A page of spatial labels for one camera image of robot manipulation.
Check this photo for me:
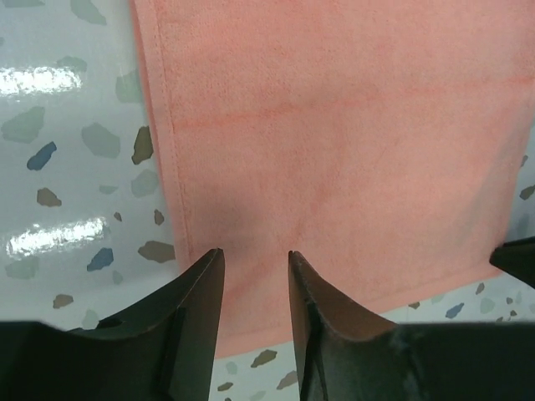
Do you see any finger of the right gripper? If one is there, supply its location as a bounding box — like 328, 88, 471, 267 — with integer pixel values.
489, 236, 535, 287

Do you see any pink towel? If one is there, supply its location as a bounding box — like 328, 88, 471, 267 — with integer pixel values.
130, 1, 534, 358

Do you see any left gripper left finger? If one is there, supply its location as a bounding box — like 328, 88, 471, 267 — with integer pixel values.
1, 249, 225, 400

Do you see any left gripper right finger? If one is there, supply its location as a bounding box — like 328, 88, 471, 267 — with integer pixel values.
288, 251, 534, 400

